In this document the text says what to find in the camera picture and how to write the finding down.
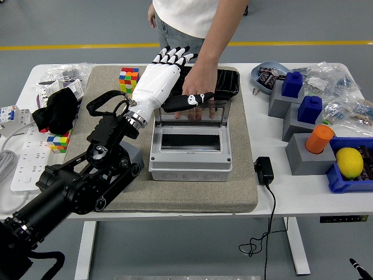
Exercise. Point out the grey block holder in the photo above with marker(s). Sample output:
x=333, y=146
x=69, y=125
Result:
x=292, y=128
x=278, y=105

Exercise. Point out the person's left hand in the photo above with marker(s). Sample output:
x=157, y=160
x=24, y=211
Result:
x=199, y=81

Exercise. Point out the dark snack packet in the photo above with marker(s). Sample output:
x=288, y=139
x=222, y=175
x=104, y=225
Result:
x=265, y=70
x=267, y=80

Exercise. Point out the white table leg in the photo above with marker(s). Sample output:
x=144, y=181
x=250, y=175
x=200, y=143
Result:
x=86, y=253
x=298, y=248

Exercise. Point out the clear bag of blue parts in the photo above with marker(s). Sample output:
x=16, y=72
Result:
x=335, y=112
x=329, y=77

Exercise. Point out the dark packets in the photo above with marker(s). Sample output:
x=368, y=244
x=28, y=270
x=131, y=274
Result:
x=367, y=157

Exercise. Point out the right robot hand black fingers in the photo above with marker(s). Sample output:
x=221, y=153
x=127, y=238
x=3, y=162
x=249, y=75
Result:
x=358, y=269

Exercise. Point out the white power strip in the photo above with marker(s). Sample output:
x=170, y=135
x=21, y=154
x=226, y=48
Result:
x=32, y=157

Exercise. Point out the blue block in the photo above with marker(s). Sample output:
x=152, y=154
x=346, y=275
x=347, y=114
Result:
x=292, y=86
x=309, y=111

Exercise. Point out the black table control panel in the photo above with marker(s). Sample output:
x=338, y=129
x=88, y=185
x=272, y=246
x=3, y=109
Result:
x=342, y=219

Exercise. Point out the grey-brown mat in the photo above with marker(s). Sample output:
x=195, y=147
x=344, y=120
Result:
x=189, y=195

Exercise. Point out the black cloth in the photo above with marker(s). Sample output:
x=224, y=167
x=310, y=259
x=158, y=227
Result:
x=56, y=113

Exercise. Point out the grey block with round hole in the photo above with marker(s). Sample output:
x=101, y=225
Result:
x=309, y=164
x=138, y=153

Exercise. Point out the person's right hand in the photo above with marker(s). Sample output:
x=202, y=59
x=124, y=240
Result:
x=151, y=16

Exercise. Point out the white packaging box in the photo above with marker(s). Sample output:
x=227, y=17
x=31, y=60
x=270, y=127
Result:
x=74, y=87

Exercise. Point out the blue plastic bin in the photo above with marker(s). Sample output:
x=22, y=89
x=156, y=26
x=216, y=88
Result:
x=338, y=182

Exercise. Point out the colourful puzzle cube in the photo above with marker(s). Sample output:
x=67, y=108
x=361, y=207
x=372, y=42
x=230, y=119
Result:
x=59, y=143
x=128, y=77

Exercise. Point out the white circuit breaker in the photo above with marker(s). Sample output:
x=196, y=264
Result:
x=13, y=118

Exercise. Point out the grey junction box clear lid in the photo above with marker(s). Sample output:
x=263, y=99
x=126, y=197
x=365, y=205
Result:
x=189, y=163

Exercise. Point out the orange cylinder battery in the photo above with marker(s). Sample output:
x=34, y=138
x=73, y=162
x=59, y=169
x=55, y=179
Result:
x=319, y=140

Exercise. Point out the light blue bowl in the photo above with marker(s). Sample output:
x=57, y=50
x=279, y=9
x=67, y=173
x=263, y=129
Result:
x=258, y=80

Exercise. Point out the clear plastic bag of screws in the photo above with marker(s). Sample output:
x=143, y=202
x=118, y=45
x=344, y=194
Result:
x=67, y=71

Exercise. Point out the small metal pins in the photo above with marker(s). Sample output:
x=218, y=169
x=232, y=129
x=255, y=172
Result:
x=255, y=92

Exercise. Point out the yellow lemon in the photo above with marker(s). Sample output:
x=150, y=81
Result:
x=349, y=163

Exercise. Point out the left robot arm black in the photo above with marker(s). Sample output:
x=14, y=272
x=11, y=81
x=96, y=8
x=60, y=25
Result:
x=73, y=186

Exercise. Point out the person's left forearm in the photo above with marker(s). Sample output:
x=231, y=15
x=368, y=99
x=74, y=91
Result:
x=221, y=32

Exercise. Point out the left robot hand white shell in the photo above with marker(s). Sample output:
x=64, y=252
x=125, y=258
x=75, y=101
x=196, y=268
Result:
x=154, y=87

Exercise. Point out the black plastic tray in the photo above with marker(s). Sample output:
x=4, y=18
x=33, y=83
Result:
x=228, y=81

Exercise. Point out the clear bag of brown parts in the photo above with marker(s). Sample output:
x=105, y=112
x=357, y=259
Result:
x=362, y=113

